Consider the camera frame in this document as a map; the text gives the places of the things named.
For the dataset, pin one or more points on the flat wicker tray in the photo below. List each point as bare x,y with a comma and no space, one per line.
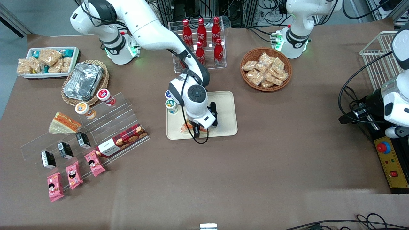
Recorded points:
105,76

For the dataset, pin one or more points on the red cola bottle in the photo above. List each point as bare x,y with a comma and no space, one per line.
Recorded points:
201,32
216,32
219,52
200,52
187,32

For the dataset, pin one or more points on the red lid yogurt cup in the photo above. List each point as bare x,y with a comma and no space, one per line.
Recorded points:
104,95

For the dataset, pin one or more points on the small white device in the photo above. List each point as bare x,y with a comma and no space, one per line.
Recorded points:
208,226

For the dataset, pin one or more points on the teal snack packet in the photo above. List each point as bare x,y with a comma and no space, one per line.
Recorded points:
67,52
45,69
35,54

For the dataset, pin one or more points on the orange lid yogurt cup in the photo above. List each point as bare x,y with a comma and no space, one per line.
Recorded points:
83,109

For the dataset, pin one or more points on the blue lid yogurt cup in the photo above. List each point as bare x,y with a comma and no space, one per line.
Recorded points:
167,94

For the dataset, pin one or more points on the clear bag fried snack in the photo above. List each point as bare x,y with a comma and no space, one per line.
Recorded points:
261,67
273,80
266,84
278,64
283,76
266,59
249,65
254,77

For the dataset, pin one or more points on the small black white box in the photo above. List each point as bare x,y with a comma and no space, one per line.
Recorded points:
65,150
83,140
48,159

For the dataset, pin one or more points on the yellow emergency stop control box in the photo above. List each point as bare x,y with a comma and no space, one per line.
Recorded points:
394,163

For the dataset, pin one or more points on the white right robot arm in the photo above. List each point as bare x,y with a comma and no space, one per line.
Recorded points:
150,28

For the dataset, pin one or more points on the round brown wicker basket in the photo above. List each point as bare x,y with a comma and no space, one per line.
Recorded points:
252,52

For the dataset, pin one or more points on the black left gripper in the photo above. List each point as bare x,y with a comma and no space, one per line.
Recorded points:
371,101

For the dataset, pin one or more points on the clear acrylic bottle rack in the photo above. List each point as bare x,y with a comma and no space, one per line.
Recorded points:
223,60

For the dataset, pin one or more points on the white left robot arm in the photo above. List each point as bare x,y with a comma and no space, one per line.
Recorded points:
297,32

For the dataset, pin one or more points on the pink snack packet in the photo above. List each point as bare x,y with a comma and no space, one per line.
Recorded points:
74,175
94,163
55,187

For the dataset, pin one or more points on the lettuce ham sandwich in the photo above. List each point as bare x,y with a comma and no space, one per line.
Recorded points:
186,128

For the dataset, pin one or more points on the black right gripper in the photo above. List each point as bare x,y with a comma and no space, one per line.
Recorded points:
196,130

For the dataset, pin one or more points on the aluminium foil container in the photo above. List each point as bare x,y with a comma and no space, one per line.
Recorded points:
83,81

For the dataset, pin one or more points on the dark metal pole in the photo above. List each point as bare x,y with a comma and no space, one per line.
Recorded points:
11,22

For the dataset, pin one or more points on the clear acrylic stepped stand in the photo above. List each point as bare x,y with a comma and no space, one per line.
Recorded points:
102,123

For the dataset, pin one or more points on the wrapped egg ham sandwich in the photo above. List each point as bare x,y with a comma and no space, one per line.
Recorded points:
64,124

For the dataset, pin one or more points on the crispy rice snack packet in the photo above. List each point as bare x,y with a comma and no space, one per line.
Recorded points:
66,63
50,57
36,65
56,67
24,66

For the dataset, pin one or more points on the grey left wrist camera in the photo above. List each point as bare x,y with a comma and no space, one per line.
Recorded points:
396,132

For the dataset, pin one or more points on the green lid yogurt cup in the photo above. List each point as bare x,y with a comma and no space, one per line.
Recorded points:
171,105

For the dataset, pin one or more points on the white plastic bin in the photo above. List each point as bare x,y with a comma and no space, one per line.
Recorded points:
75,54

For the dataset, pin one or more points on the beige plastic tray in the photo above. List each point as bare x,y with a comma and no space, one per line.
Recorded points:
227,108

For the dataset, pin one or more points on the red plaid cookie box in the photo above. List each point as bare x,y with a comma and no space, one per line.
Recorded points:
123,140

